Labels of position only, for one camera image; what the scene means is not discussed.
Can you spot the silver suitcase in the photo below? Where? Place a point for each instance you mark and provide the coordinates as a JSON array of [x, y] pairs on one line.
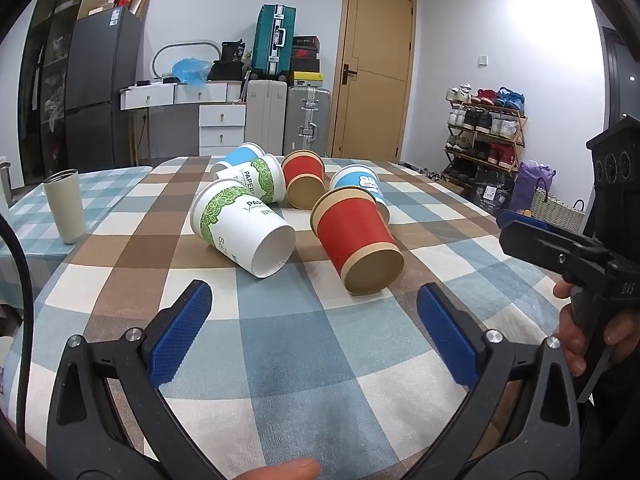
[[307, 120]]

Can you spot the white vanity desk with drawers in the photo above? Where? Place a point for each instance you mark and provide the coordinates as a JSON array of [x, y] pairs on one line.
[[220, 120]]

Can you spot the dark glass-door cabinet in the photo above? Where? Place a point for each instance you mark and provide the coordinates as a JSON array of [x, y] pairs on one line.
[[50, 60]]

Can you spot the blue and white paper cup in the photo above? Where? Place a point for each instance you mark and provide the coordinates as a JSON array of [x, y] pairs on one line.
[[237, 156]]

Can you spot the black and red shoebox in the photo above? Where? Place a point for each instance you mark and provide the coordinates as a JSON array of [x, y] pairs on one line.
[[305, 47]]

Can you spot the black shopping bag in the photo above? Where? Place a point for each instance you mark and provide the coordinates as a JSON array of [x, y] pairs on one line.
[[492, 190]]

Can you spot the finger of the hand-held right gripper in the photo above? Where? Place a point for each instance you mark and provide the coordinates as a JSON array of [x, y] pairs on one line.
[[540, 250], [520, 217]]

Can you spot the shoe rack with shoes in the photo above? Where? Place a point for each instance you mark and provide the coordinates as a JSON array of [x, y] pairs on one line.
[[480, 122]]

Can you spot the blue paper cup with cartoon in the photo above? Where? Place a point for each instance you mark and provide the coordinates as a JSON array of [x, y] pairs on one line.
[[357, 180]]

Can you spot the slippers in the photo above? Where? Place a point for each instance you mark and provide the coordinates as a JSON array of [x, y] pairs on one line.
[[417, 170]]

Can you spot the woven basket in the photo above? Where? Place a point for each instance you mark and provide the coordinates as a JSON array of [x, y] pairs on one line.
[[555, 210]]

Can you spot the wooden shoe rack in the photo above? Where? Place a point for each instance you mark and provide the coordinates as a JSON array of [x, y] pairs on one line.
[[520, 125]]

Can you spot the large red paper cup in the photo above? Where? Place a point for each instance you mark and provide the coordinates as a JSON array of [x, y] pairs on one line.
[[355, 230]]

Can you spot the cardboard boxes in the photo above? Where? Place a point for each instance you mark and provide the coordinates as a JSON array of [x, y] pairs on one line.
[[142, 0]]

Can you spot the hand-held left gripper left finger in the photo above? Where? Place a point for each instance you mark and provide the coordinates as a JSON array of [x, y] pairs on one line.
[[182, 332]]

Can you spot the oval mirror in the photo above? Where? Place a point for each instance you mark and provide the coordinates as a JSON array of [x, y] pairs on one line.
[[165, 52]]

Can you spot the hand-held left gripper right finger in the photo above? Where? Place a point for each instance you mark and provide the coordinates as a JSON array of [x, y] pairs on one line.
[[447, 342]]

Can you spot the white suitcase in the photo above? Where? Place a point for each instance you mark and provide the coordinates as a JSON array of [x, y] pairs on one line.
[[265, 115]]

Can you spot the dark door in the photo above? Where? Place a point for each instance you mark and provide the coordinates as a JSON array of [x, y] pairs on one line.
[[617, 80]]

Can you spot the grey refrigerator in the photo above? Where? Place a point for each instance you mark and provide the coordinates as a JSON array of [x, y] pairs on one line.
[[100, 85]]

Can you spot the wooden door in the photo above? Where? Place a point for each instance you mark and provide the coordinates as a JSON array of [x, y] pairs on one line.
[[375, 70]]

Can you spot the small red paper cup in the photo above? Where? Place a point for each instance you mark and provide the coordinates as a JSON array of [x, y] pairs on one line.
[[302, 172]]

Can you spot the purple bag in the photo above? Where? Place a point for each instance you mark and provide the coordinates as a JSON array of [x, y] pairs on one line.
[[535, 177]]

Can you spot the small green leaf paper cup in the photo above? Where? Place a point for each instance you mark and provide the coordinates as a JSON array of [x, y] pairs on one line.
[[262, 180]]

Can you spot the white insulated tumbler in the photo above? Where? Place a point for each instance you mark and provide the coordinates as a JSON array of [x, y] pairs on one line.
[[65, 210]]

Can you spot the teal suitcase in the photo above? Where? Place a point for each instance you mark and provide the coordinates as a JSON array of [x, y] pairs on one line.
[[272, 40]]

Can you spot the yellow and black shoebox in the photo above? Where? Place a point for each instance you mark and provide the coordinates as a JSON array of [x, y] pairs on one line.
[[306, 79]]

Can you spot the blue plastic bag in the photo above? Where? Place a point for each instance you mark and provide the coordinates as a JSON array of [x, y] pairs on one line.
[[190, 71]]

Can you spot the large green leaf paper cup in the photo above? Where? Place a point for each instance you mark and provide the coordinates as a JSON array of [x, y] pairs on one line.
[[235, 225]]

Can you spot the light blue checkered tablecloth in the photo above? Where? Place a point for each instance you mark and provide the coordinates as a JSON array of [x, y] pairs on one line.
[[105, 185]]

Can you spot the person's left hand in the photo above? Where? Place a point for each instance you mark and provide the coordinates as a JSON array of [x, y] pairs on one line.
[[285, 471]]

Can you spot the person's right hand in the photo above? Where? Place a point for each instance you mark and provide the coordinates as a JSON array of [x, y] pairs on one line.
[[567, 330]]

